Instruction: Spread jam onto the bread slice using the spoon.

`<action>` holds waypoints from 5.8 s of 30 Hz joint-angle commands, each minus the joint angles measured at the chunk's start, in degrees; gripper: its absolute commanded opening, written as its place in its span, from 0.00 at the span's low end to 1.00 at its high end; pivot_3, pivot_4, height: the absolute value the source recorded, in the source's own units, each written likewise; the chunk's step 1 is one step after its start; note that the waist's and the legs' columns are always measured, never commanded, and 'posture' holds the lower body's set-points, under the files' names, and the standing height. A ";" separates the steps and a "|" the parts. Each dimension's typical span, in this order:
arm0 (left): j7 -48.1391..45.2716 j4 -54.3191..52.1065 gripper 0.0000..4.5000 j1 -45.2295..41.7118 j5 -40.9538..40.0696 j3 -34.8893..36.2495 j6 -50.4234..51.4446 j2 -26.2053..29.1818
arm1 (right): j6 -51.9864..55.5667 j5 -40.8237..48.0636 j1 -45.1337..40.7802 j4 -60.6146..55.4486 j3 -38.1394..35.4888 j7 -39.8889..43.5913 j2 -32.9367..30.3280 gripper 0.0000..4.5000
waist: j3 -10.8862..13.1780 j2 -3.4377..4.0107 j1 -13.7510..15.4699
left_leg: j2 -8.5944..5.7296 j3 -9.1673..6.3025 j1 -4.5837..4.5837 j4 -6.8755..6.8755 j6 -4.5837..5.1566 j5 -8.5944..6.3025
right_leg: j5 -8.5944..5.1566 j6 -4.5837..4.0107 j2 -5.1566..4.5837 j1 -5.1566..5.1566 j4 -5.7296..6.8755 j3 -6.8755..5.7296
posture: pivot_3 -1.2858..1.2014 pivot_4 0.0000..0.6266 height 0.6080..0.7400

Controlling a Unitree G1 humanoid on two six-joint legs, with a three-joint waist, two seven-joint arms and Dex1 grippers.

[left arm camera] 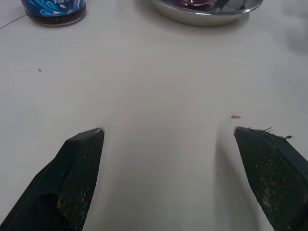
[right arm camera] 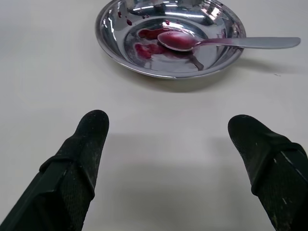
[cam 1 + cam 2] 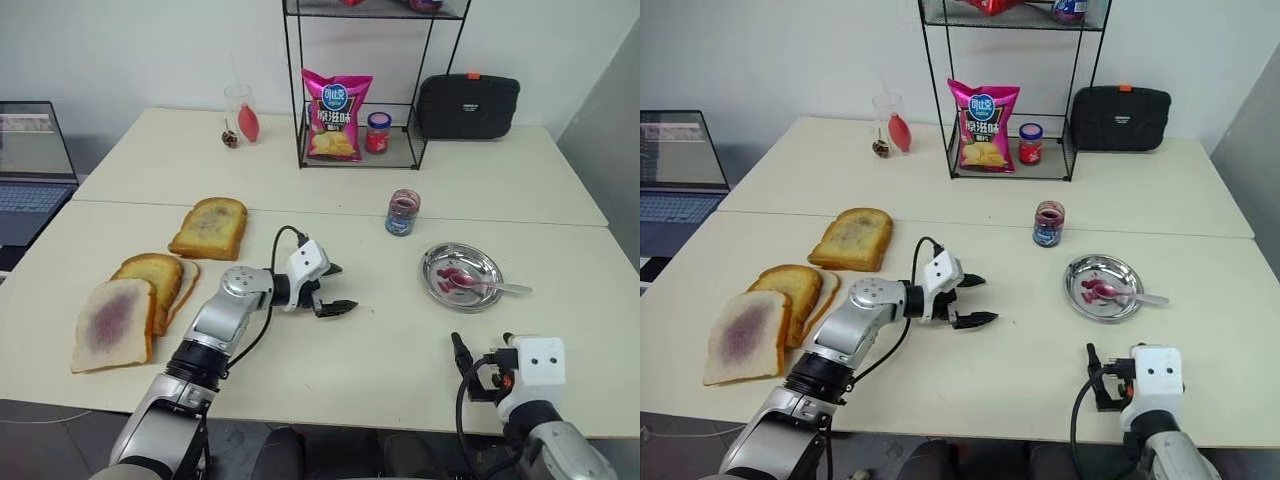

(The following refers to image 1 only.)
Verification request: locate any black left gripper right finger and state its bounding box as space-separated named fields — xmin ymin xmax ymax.
xmin=233 ymin=126 xmax=308 ymax=231

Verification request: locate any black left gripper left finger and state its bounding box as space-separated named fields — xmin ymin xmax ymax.
xmin=0 ymin=127 xmax=106 ymax=231

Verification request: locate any blue labelled jar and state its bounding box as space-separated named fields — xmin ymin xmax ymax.
xmin=20 ymin=0 xmax=87 ymax=27

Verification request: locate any round steel dish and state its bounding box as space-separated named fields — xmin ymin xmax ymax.
xmin=148 ymin=0 xmax=264 ymax=27

